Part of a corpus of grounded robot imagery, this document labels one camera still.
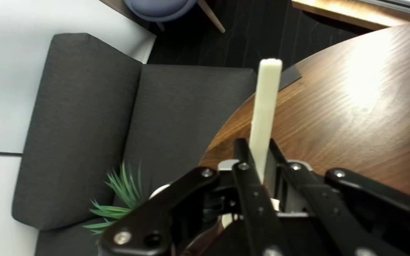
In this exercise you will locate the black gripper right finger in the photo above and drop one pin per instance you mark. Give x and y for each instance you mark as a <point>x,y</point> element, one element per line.
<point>356,207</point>

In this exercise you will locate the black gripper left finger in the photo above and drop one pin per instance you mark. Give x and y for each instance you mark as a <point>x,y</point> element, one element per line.
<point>176,213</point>

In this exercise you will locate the green spiky plant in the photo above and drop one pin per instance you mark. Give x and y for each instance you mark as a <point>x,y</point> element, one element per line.
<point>119,199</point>

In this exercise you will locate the dark grey fabric sofa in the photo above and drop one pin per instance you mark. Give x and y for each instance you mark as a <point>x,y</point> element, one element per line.
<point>119,118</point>

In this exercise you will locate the black tape patch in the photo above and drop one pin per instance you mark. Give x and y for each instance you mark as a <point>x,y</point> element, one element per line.
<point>290,75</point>

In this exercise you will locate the light wooden desk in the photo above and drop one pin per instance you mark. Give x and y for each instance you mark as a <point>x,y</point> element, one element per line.
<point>356,13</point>

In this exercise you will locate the wooden chair leg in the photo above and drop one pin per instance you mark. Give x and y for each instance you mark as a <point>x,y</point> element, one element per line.
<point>212,15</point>

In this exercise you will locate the blue shell chair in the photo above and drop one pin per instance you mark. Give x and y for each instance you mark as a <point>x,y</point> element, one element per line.
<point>159,8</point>

